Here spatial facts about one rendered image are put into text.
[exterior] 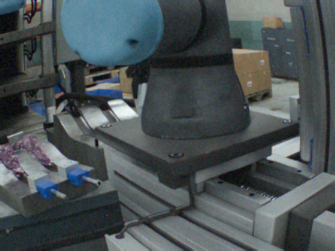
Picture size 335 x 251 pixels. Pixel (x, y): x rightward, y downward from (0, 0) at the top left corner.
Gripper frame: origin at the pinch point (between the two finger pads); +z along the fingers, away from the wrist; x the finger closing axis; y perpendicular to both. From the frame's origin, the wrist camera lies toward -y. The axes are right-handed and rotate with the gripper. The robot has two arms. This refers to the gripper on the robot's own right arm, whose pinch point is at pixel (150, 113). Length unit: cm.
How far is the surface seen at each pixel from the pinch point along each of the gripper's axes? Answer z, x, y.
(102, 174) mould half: 14.6, -16.4, 1.0
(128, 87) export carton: -33, 257, -474
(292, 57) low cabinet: -93, 583, -386
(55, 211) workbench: 22.0, -34.0, 7.0
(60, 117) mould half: -0.3, -17.6, -27.4
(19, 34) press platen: -40, -26, -73
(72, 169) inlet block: 11.7, -27.2, 6.5
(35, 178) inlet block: 12.8, -39.1, 10.0
